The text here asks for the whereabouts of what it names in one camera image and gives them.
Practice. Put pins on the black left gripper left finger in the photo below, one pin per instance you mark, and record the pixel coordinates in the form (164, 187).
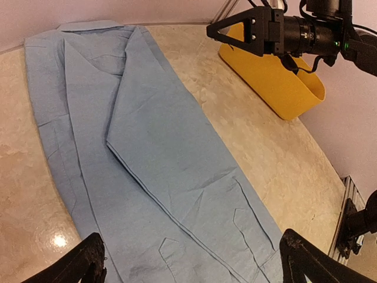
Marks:
(84, 263)

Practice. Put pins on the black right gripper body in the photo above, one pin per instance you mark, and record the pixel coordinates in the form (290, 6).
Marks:
(267, 31)

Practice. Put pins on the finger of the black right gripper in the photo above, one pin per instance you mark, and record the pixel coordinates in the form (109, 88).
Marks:
(239, 38)
(251, 17)

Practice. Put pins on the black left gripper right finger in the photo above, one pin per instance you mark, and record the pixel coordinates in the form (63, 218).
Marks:
(301, 261)

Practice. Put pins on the yellow plastic basket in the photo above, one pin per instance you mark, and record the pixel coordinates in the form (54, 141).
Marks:
(289, 95)

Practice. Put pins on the light blue long sleeve shirt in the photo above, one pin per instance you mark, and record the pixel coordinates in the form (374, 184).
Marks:
(135, 159)

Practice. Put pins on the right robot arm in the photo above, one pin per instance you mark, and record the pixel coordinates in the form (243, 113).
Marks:
(322, 31)

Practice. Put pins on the right aluminium frame post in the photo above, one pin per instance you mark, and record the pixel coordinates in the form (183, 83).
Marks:
(225, 10)

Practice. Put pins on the aluminium front rail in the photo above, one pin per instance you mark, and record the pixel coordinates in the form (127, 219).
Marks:
(345, 241)

